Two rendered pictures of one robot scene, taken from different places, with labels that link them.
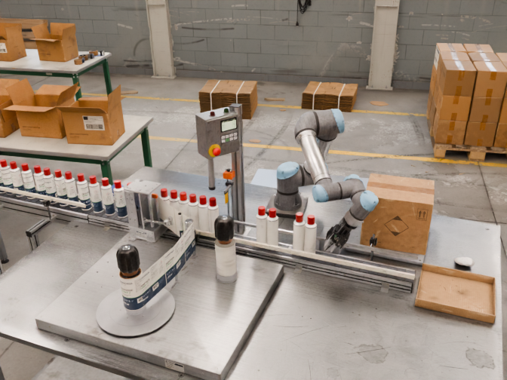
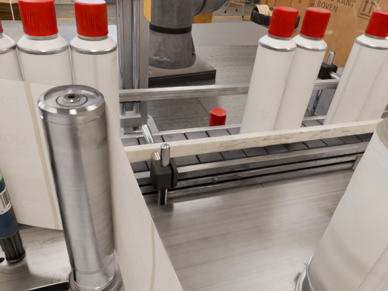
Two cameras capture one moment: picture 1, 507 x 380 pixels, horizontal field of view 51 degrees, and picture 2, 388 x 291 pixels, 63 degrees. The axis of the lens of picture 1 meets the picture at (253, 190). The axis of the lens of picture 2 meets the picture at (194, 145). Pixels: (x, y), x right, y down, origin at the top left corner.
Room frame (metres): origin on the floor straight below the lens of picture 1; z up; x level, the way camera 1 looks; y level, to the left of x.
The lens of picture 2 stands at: (1.84, 0.35, 1.16)
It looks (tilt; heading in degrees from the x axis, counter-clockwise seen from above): 34 degrees down; 315
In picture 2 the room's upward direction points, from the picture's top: 7 degrees clockwise
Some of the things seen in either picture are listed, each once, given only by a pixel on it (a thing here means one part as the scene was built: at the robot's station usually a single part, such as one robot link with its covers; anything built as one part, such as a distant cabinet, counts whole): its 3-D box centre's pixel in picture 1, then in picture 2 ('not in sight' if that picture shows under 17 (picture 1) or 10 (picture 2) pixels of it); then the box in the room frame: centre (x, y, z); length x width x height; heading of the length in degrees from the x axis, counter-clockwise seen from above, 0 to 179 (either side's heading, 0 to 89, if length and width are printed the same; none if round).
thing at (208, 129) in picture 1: (218, 133); not in sight; (2.25, 0.15, 1.38); 0.17 x 0.10 x 0.19; 123
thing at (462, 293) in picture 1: (456, 291); not in sight; (1.76, -0.84, 0.85); 0.30 x 0.26 x 0.04; 68
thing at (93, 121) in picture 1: (93, 113); not in sight; (3.71, 1.15, 0.97); 0.51 x 0.39 x 0.37; 171
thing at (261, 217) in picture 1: (262, 226); (268, 81); (2.08, -0.04, 0.98); 0.05 x 0.05 x 0.20
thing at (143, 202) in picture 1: (146, 209); not in sight; (2.21, 0.51, 1.01); 0.14 x 0.13 x 0.26; 68
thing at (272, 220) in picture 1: (272, 228); (297, 80); (2.06, -0.08, 0.98); 0.05 x 0.05 x 0.20
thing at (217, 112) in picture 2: not in sight; (217, 118); (2.21, -0.08, 0.85); 0.03 x 0.03 x 0.03
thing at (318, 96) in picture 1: (330, 96); (26, 6); (6.58, -1.00, 0.11); 0.65 x 0.54 x 0.22; 73
